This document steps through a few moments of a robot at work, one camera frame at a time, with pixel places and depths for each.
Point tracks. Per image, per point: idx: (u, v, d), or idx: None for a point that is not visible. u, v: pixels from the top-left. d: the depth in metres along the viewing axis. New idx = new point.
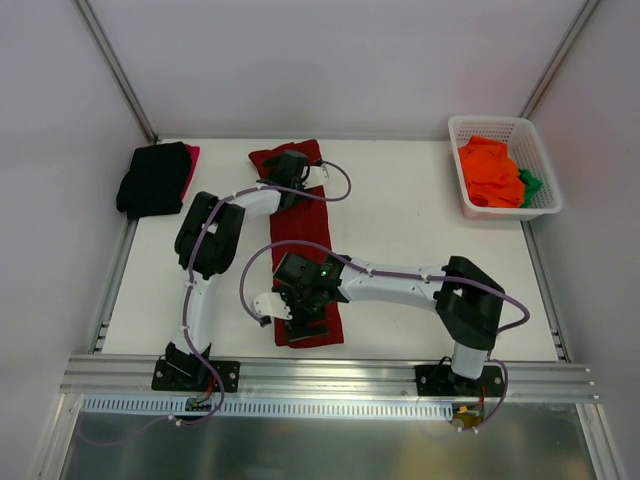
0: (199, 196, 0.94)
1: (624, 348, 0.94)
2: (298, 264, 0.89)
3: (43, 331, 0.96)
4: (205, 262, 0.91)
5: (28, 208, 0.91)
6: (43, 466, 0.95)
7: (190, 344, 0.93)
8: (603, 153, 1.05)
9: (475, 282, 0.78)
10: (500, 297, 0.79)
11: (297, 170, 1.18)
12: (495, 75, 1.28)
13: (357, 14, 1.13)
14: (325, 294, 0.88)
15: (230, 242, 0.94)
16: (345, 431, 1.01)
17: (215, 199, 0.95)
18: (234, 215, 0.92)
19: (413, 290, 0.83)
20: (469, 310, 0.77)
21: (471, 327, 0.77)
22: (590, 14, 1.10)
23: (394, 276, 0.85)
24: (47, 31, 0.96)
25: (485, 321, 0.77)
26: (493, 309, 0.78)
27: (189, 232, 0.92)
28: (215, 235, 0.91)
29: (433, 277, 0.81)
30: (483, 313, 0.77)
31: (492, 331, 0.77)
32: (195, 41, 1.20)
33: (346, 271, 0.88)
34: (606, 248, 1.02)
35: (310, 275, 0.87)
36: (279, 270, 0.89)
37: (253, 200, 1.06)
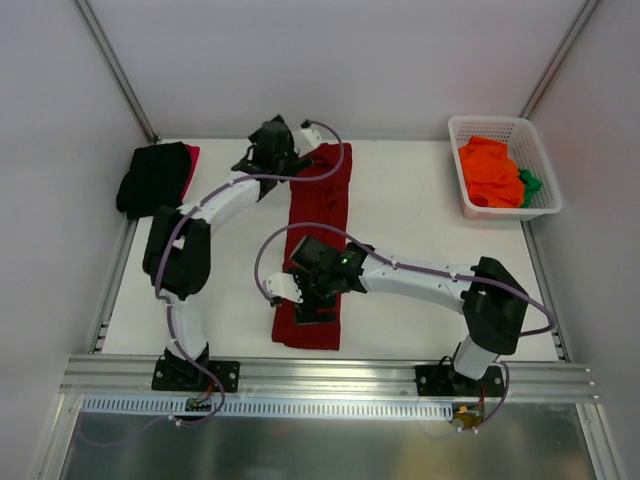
0: (161, 210, 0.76)
1: (625, 348, 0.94)
2: (317, 248, 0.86)
3: (43, 331, 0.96)
4: (175, 285, 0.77)
5: (28, 207, 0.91)
6: (43, 466, 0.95)
7: (184, 354, 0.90)
8: (604, 152, 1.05)
9: (505, 285, 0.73)
10: (526, 301, 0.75)
11: (278, 145, 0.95)
12: (495, 75, 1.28)
13: (357, 14, 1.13)
14: (344, 282, 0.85)
15: (203, 260, 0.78)
16: (345, 431, 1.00)
17: (178, 213, 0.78)
18: (199, 231, 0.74)
19: (439, 288, 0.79)
20: (495, 314, 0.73)
21: (494, 331, 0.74)
22: (589, 14, 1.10)
23: (420, 272, 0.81)
24: (47, 30, 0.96)
25: (508, 326, 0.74)
26: (518, 314, 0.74)
27: (155, 254, 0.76)
28: (183, 255, 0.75)
29: (462, 276, 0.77)
30: (508, 317, 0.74)
31: (514, 336, 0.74)
32: (195, 41, 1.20)
33: (370, 260, 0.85)
34: (607, 248, 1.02)
35: (330, 260, 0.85)
36: (297, 253, 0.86)
37: (226, 201, 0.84)
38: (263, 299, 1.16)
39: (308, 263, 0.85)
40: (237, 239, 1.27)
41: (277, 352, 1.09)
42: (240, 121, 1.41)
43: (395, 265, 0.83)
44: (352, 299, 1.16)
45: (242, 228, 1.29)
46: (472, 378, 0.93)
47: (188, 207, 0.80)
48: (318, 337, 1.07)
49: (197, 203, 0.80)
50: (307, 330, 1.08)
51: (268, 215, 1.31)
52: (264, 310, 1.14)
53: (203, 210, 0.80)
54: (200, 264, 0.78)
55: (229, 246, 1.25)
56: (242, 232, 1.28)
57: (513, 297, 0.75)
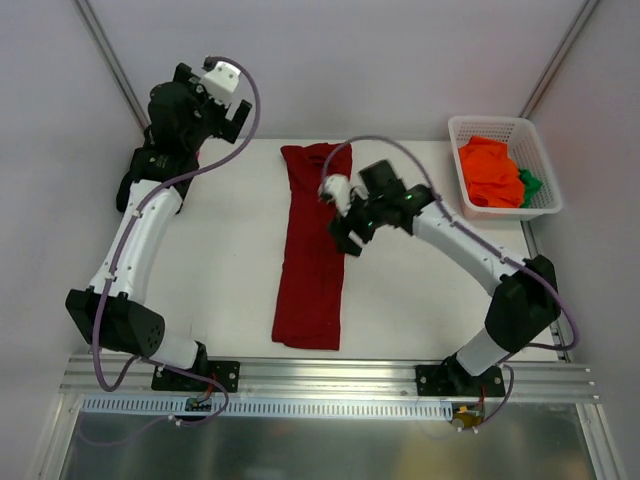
0: (69, 303, 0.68)
1: (625, 348, 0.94)
2: (387, 175, 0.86)
3: (43, 330, 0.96)
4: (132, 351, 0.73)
5: (29, 207, 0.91)
6: (43, 465, 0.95)
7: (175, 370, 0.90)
8: (604, 152, 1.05)
9: (549, 288, 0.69)
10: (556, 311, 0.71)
11: (179, 122, 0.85)
12: (495, 74, 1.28)
13: (357, 14, 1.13)
14: (396, 215, 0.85)
15: (143, 329, 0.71)
16: (345, 431, 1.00)
17: (94, 296, 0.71)
18: (125, 311, 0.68)
19: (485, 262, 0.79)
20: (523, 309, 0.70)
21: (511, 323, 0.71)
22: (589, 13, 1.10)
23: (475, 242, 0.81)
24: (47, 30, 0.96)
25: (527, 327, 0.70)
26: (541, 322, 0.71)
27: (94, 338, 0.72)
28: (119, 335, 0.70)
29: (510, 260, 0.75)
30: (531, 319, 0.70)
31: (525, 338, 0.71)
32: (195, 41, 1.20)
33: (433, 207, 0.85)
34: (607, 247, 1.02)
35: (396, 191, 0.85)
36: (368, 171, 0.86)
37: (143, 240, 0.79)
38: (263, 298, 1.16)
39: (374, 184, 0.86)
40: (237, 238, 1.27)
41: (277, 352, 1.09)
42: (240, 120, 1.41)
43: (452, 222, 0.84)
44: (352, 299, 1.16)
45: (242, 228, 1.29)
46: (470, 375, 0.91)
47: (100, 282, 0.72)
48: (318, 337, 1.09)
49: (107, 274, 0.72)
50: (308, 329, 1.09)
51: (268, 215, 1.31)
52: (264, 310, 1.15)
53: (117, 277, 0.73)
54: (143, 330, 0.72)
55: (229, 245, 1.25)
56: (242, 232, 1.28)
57: (546, 306, 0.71)
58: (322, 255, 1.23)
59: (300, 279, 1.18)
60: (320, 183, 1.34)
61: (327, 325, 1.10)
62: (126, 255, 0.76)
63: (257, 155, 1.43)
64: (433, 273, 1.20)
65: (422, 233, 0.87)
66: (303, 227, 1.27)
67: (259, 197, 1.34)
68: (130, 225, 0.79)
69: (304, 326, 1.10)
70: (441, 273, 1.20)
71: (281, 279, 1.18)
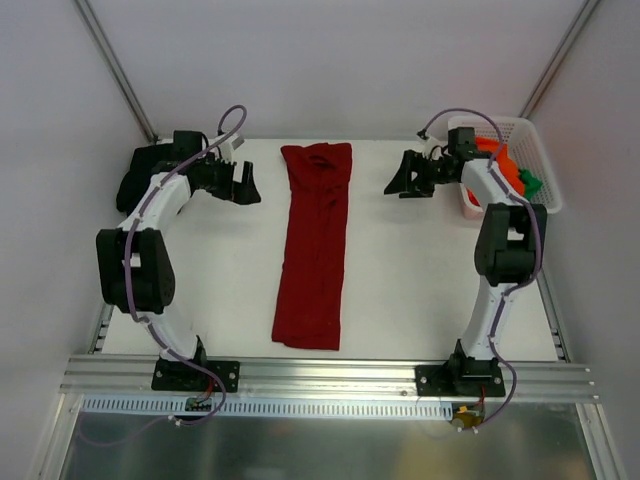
0: (101, 236, 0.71)
1: (624, 348, 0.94)
2: (466, 137, 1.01)
3: (43, 330, 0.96)
4: (148, 300, 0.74)
5: (29, 207, 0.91)
6: (43, 465, 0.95)
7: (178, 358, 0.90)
8: (603, 152, 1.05)
9: (535, 230, 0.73)
10: (534, 254, 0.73)
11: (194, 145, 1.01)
12: (495, 75, 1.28)
13: (357, 14, 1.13)
14: (455, 162, 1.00)
15: (164, 266, 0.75)
16: (345, 431, 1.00)
17: (122, 233, 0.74)
18: (152, 240, 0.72)
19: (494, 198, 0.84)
20: (503, 239, 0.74)
21: (488, 247, 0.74)
22: (588, 14, 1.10)
23: (497, 183, 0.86)
24: (46, 29, 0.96)
25: (500, 257, 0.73)
26: (516, 264, 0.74)
27: (114, 280, 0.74)
28: (145, 271, 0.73)
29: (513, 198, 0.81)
30: (506, 253, 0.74)
31: (495, 268, 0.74)
32: (195, 41, 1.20)
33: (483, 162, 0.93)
34: (607, 247, 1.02)
35: (467, 147, 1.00)
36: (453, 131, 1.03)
37: (164, 204, 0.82)
38: (263, 298, 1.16)
39: (455, 142, 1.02)
40: (237, 238, 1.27)
41: (277, 352, 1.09)
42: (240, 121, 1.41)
43: (490, 170, 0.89)
44: (352, 299, 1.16)
45: (242, 228, 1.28)
46: (466, 360, 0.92)
47: (128, 222, 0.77)
48: (318, 337, 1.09)
49: (136, 213, 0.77)
50: (307, 330, 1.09)
51: (269, 215, 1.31)
52: (264, 310, 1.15)
53: (144, 219, 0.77)
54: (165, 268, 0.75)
55: (229, 245, 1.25)
56: (242, 232, 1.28)
57: (527, 251, 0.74)
58: (321, 256, 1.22)
59: (299, 280, 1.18)
60: (320, 183, 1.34)
61: (327, 325, 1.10)
62: (152, 207, 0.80)
63: (257, 154, 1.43)
64: (432, 273, 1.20)
65: (468, 176, 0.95)
66: (302, 227, 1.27)
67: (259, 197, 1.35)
68: (151, 193, 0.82)
69: (304, 326, 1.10)
70: (440, 273, 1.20)
71: (281, 279, 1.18)
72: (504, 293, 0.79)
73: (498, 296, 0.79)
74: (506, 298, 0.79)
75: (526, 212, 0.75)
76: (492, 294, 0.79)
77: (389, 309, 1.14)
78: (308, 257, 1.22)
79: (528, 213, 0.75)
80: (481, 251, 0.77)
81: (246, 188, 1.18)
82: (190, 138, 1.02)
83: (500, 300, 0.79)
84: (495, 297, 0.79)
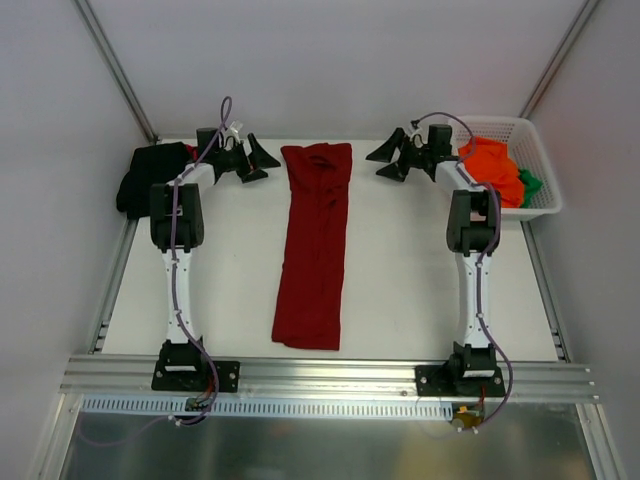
0: (154, 187, 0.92)
1: (624, 348, 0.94)
2: (444, 136, 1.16)
3: (44, 330, 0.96)
4: (184, 241, 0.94)
5: (29, 207, 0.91)
6: (43, 466, 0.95)
7: (185, 330, 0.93)
8: (603, 151, 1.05)
9: (495, 208, 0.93)
10: (492, 229, 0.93)
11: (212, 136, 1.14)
12: (495, 75, 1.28)
13: (357, 14, 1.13)
14: (429, 165, 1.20)
15: (200, 215, 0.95)
16: (344, 431, 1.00)
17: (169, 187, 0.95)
18: (193, 188, 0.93)
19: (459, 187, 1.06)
20: (467, 218, 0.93)
21: (455, 225, 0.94)
22: (589, 13, 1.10)
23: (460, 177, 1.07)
24: (46, 29, 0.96)
25: (466, 233, 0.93)
26: (478, 237, 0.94)
27: (160, 222, 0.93)
28: (184, 214, 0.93)
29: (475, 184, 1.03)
30: (470, 230, 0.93)
31: (463, 242, 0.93)
32: (196, 41, 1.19)
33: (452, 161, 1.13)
34: (607, 246, 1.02)
35: (440, 150, 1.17)
36: (433, 128, 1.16)
37: (196, 175, 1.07)
38: (263, 298, 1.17)
39: (432, 140, 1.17)
40: (238, 237, 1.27)
41: (277, 352, 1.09)
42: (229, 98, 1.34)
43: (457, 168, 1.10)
44: (352, 299, 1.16)
45: (242, 227, 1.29)
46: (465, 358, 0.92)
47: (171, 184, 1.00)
48: (318, 337, 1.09)
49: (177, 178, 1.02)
50: (306, 329, 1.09)
51: (269, 215, 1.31)
52: (264, 309, 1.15)
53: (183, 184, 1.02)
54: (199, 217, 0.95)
55: (229, 244, 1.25)
56: (242, 232, 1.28)
57: (487, 227, 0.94)
58: (321, 256, 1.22)
59: (300, 279, 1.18)
60: (320, 183, 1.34)
61: (327, 325, 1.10)
62: (187, 176, 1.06)
63: None
64: (432, 273, 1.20)
65: (437, 175, 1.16)
66: (302, 227, 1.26)
67: (260, 197, 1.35)
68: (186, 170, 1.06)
69: (303, 326, 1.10)
70: (440, 272, 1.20)
71: (281, 278, 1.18)
72: (478, 262, 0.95)
73: (474, 266, 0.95)
74: (481, 266, 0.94)
75: (485, 197, 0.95)
76: (468, 266, 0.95)
77: (389, 309, 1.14)
78: (309, 256, 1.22)
79: (487, 198, 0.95)
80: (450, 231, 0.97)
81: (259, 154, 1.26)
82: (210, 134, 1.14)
83: (476, 269, 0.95)
84: (471, 268, 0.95)
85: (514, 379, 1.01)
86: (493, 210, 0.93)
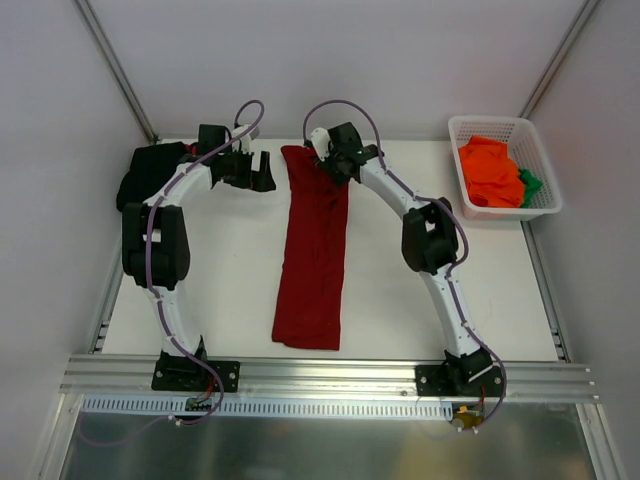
0: (128, 209, 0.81)
1: (625, 347, 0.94)
2: (348, 133, 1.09)
3: (44, 330, 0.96)
4: (164, 274, 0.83)
5: (29, 207, 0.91)
6: (43, 465, 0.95)
7: (182, 351, 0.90)
8: (604, 151, 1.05)
9: (448, 217, 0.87)
10: (451, 240, 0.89)
11: (217, 139, 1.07)
12: (494, 74, 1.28)
13: (357, 14, 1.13)
14: (349, 165, 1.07)
15: (181, 245, 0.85)
16: (344, 431, 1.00)
17: (148, 207, 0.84)
18: (175, 216, 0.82)
19: (401, 200, 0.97)
20: (426, 236, 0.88)
21: (419, 247, 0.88)
22: (589, 13, 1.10)
23: (399, 185, 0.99)
24: (46, 29, 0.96)
25: (428, 253, 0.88)
26: (442, 251, 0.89)
27: (134, 251, 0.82)
28: (163, 245, 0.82)
29: (419, 197, 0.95)
30: (432, 247, 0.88)
31: (428, 262, 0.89)
32: (195, 41, 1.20)
33: (375, 162, 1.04)
34: (607, 247, 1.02)
35: (352, 147, 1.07)
36: (336, 130, 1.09)
37: (185, 188, 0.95)
38: (263, 298, 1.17)
39: (339, 140, 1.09)
40: (238, 238, 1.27)
41: (278, 352, 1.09)
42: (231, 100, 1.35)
43: (386, 171, 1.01)
44: (351, 299, 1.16)
45: (242, 227, 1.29)
46: (461, 361, 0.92)
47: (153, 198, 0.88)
48: (318, 337, 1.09)
49: (161, 191, 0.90)
50: (307, 329, 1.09)
51: (269, 215, 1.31)
52: (264, 309, 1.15)
53: (168, 198, 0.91)
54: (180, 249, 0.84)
55: (229, 244, 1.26)
56: (242, 231, 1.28)
57: (445, 237, 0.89)
58: (321, 255, 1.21)
59: (299, 278, 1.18)
60: (319, 183, 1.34)
61: (327, 325, 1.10)
62: (174, 187, 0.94)
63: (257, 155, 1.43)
64: None
65: (365, 179, 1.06)
66: (302, 226, 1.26)
67: (259, 197, 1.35)
68: (176, 176, 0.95)
69: (303, 326, 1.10)
70: None
71: (281, 278, 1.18)
72: (447, 275, 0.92)
73: (443, 279, 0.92)
74: (451, 279, 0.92)
75: (434, 206, 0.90)
76: (438, 281, 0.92)
77: (389, 309, 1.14)
78: (309, 254, 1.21)
79: (435, 206, 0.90)
80: (410, 253, 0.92)
81: (264, 177, 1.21)
82: (213, 135, 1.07)
83: (447, 282, 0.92)
84: (442, 283, 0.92)
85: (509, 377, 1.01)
86: (447, 220, 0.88)
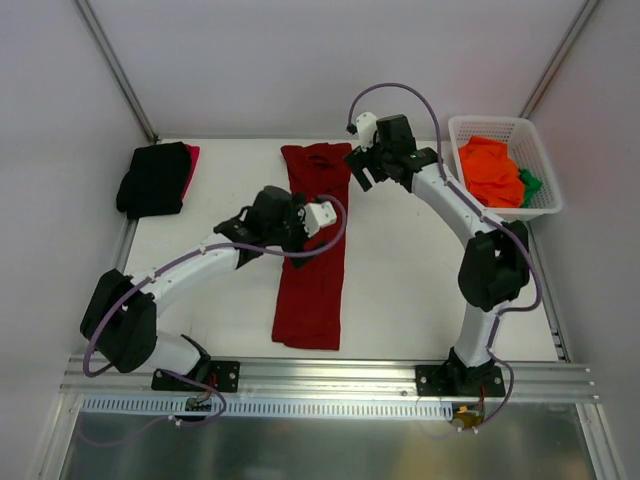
0: (106, 278, 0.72)
1: (625, 348, 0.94)
2: (400, 130, 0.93)
3: (44, 330, 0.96)
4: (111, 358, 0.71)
5: (29, 206, 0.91)
6: (43, 465, 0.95)
7: (175, 373, 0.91)
8: (604, 151, 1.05)
9: (518, 247, 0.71)
10: (521, 273, 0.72)
11: (273, 219, 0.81)
12: (495, 75, 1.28)
13: (357, 15, 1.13)
14: (400, 169, 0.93)
15: (141, 338, 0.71)
16: (344, 431, 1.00)
17: (127, 282, 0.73)
18: (141, 309, 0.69)
19: (465, 219, 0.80)
20: (493, 265, 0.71)
21: (482, 278, 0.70)
22: (589, 13, 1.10)
23: (463, 201, 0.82)
24: (46, 29, 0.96)
25: (493, 285, 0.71)
26: (510, 286, 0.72)
27: (93, 320, 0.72)
28: (118, 332, 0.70)
29: (489, 220, 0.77)
30: (498, 279, 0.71)
31: (489, 296, 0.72)
32: (195, 41, 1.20)
33: (432, 168, 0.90)
34: (607, 247, 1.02)
35: (404, 148, 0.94)
36: (385, 122, 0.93)
37: (187, 274, 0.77)
38: (263, 299, 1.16)
39: (387, 134, 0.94)
40: None
41: (278, 351, 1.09)
42: (231, 100, 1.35)
43: (446, 183, 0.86)
44: (351, 299, 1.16)
45: None
46: (465, 368, 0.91)
47: (140, 276, 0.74)
48: (318, 336, 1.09)
49: (150, 273, 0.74)
50: (307, 329, 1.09)
51: None
52: (264, 309, 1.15)
53: (156, 281, 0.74)
54: (137, 344, 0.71)
55: None
56: None
57: (514, 268, 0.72)
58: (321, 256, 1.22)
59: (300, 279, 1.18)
60: (319, 183, 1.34)
61: (327, 325, 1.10)
62: (173, 270, 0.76)
63: (257, 155, 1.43)
64: (431, 274, 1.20)
65: (419, 187, 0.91)
66: None
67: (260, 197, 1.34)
68: (192, 250, 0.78)
69: (303, 326, 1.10)
70: (440, 274, 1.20)
71: (281, 279, 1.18)
72: (498, 312, 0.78)
73: (492, 315, 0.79)
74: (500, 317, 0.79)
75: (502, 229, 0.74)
76: (487, 315, 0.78)
77: (389, 309, 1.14)
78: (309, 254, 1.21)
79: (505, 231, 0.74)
80: (467, 281, 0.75)
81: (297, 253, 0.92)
82: (271, 208, 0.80)
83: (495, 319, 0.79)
84: (489, 318, 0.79)
85: (514, 380, 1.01)
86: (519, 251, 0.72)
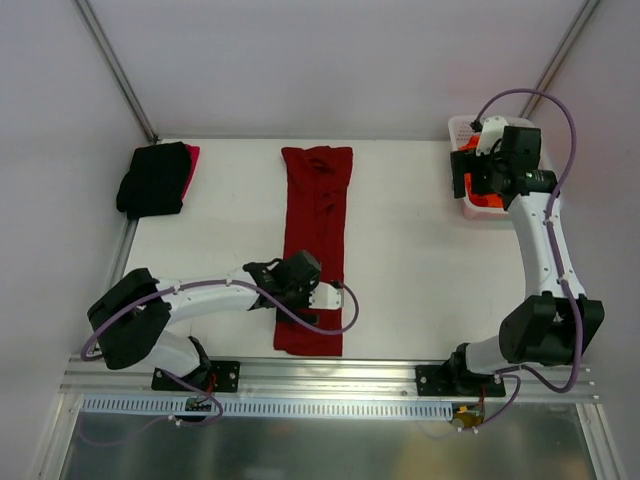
0: (135, 273, 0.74)
1: (625, 347, 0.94)
2: (527, 145, 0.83)
3: (44, 330, 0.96)
4: (105, 349, 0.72)
5: (28, 206, 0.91)
6: (43, 466, 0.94)
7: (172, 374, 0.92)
8: (605, 151, 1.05)
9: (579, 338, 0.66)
10: (567, 355, 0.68)
11: (300, 280, 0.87)
12: (495, 75, 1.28)
13: (357, 15, 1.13)
14: (508, 182, 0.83)
15: (140, 341, 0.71)
16: (345, 431, 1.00)
17: (152, 284, 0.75)
18: (154, 316, 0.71)
19: (542, 270, 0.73)
20: (543, 334, 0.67)
21: (524, 338, 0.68)
22: (588, 14, 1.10)
23: (551, 246, 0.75)
24: (46, 30, 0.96)
25: (530, 350, 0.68)
26: (551, 356, 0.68)
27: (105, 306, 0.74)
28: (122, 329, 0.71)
29: (566, 285, 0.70)
30: (541, 347, 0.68)
31: (522, 357, 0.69)
32: (195, 41, 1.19)
33: (542, 198, 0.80)
34: (607, 247, 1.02)
35: (524, 163, 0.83)
36: (516, 128, 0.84)
37: (202, 299, 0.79)
38: None
39: (510, 144, 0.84)
40: (238, 237, 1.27)
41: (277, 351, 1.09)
42: (232, 100, 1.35)
43: (545, 222, 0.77)
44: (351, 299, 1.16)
45: (242, 227, 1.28)
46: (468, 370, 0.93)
47: (165, 284, 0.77)
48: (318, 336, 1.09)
49: (175, 284, 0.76)
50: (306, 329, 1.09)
51: (269, 216, 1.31)
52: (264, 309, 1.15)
53: (178, 294, 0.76)
54: (135, 345, 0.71)
55: (229, 245, 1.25)
56: (242, 231, 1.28)
57: (563, 347, 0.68)
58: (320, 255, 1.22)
59: None
60: (318, 186, 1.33)
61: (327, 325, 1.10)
62: (197, 289, 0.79)
63: (257, 155, 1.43)
64: (432, 275, 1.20)
65: (514, 211, 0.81)
66: (302, 225, 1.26)
67: (260, 197, 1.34)
68: (219, 279, 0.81)
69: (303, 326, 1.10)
70: (440, 275, 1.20)
71: None
72: None
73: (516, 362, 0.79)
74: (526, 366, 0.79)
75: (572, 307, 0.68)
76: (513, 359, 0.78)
77: (388, 309, 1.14)
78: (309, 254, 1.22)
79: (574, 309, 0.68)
80: (511, 331, 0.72)
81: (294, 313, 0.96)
82: (303, 272, 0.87)
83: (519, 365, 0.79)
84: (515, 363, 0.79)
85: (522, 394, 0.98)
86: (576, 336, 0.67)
